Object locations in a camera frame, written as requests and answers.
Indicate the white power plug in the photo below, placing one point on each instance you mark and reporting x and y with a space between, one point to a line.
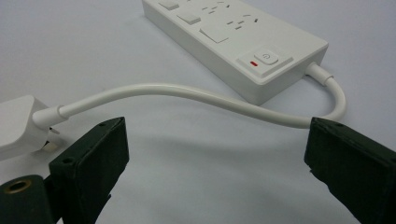
21 124

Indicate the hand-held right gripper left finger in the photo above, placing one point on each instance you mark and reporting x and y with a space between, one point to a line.
90 165

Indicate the white power strip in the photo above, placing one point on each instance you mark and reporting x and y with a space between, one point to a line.
249 43

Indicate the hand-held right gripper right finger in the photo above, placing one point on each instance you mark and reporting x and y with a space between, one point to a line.
351 165

